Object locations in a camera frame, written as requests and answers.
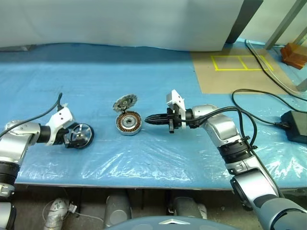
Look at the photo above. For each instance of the dark grey post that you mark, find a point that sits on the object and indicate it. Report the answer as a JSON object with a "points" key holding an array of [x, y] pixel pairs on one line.
{"points": [[242, 24]]}

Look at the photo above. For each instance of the blue plastic table sheet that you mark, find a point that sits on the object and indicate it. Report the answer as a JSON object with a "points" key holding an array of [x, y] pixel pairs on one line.
{"points": [[96, 76]]}

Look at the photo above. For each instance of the black rotor bell housing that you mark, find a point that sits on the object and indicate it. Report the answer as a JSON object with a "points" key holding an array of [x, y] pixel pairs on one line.
{"points": [[88, 134]]}

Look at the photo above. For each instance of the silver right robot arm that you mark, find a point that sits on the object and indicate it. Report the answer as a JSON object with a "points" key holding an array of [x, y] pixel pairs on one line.
{"points": [[223, 129]]}

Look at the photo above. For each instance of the clear plastic tube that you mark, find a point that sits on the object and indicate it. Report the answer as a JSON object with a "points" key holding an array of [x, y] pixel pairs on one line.
{"points": [[284, 82]]}

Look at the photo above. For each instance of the amber translucent box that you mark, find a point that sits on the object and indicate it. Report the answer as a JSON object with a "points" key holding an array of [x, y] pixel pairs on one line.
{"points": [[293, 55]]}

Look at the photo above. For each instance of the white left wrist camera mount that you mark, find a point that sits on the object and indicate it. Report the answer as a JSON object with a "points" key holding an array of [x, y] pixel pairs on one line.
{"points": [[60, 117]]}

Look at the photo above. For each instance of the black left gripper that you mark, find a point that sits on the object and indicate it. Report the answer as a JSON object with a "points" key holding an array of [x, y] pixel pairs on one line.
{"points": [[62, 137]]}

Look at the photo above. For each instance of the small white connector plug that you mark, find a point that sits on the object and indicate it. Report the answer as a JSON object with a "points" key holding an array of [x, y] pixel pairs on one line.
{"points": [[72, 208]]}

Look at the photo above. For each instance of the white backdrop panel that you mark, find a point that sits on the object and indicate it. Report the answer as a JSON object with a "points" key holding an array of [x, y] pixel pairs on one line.
{"points": [[120, 21]]}

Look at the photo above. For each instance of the thin silver disc plate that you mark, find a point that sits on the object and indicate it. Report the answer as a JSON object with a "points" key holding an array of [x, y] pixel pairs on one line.
{"points": [[124, 103]]}

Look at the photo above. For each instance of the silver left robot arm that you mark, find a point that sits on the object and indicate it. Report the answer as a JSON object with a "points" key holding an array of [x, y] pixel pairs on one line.
{"points": [[14, 141]]}

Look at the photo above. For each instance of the grey metal frame foot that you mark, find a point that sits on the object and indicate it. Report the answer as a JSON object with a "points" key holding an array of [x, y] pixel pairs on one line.
{"points": [[302, 83]]}

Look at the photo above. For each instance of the grey rounded cylinder shape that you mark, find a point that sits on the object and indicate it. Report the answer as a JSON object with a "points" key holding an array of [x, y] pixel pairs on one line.
{"points": [[118, 209], [185, 207]]}

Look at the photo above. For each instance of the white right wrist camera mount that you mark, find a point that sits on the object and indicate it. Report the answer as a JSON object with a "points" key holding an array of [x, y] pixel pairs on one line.
{"points": [[176, 98]]}

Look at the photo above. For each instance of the motor stator with copper windings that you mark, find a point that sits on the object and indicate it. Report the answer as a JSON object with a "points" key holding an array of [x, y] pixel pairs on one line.
{"points": [[134, 130]]}

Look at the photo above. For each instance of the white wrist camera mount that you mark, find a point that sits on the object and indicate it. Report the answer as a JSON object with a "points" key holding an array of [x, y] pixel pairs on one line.
{"points": [[60, 117], [176, 98]]}

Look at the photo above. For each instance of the aluminium frame upright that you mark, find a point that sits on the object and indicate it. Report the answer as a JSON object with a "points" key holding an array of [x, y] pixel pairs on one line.
{"points": [[285, 21]]}

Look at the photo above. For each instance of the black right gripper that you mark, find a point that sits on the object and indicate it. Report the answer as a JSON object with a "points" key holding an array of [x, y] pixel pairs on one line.
{"points": [[170, 124]]}

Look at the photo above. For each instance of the white wrapped rounded shape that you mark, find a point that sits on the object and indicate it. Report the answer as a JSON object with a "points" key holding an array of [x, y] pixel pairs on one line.
{"points": [[55, 212]]}

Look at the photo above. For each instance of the brown cardboard board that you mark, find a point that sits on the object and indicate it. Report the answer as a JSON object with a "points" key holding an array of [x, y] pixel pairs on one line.
{"points": [[206, 79]]}

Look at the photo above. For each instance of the black power adapter brick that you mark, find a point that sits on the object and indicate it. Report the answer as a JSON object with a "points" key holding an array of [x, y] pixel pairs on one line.
{"points": [[296, 125]]}

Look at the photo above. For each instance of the grey robot torso shell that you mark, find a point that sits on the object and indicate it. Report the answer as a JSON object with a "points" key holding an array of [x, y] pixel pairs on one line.
{"points": [[144, 225]]}

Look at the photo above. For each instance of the aluminium frame bar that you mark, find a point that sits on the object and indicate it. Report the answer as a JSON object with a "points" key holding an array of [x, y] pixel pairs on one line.
{"points": [[301, 38]]}

